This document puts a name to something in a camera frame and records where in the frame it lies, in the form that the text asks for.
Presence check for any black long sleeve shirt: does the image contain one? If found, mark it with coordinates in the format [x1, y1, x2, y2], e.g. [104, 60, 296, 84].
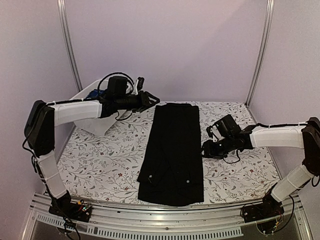
[137, 103, 204, 207]

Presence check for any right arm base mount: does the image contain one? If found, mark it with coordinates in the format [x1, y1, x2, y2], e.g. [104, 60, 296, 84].
[240, 198, 285, 223]

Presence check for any left aluminium corner post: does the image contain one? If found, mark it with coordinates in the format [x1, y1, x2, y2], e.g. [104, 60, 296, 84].
[57, 0, 83, 92]

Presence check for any right aluminium corner post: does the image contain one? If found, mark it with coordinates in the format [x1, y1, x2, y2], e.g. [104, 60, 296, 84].
[245, 0, 275, 108]

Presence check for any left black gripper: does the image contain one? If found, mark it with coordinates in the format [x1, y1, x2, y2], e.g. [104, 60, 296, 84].
[117, 91, 161, 114]

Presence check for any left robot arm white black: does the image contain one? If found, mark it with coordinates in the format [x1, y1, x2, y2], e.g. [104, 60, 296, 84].
[22, 90, 160, 217]

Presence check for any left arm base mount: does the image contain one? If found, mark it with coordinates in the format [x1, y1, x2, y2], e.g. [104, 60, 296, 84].
[48, 192, 92, 223]

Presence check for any floral patterned tablecloth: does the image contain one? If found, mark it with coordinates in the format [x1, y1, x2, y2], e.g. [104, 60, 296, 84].
[58, 101, 279, 205]

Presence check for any blue plaid shirt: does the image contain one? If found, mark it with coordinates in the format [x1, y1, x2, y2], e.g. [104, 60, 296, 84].
[85, 89, 105, 101]

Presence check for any white plastic bin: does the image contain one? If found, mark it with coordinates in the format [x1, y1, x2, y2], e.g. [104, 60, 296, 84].
[59, 79, 126, 136]

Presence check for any aluminium corner post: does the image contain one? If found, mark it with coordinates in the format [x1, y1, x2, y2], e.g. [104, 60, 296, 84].
[245, 0, 275, 108]
[57, 0, 83, 92]

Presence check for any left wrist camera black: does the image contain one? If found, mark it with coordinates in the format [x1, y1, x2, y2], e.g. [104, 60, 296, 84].
[104, 76, 145, 98]

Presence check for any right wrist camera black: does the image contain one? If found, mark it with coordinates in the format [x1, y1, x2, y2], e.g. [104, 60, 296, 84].
[206, 114, 242, 139]

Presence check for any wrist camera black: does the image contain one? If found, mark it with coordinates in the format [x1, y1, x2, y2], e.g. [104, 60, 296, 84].
[104, 76, 145, 98]
[206, 114, 242, 139]

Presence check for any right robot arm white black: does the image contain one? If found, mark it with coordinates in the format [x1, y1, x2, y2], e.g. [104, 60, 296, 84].
[200, 114, 320, 218]

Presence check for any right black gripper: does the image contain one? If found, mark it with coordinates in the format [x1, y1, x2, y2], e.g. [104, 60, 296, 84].
[198, 135, 235, 160]

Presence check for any aluminium front rail frame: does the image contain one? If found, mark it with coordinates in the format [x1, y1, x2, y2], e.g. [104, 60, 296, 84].
[21, 193, 313, 240]

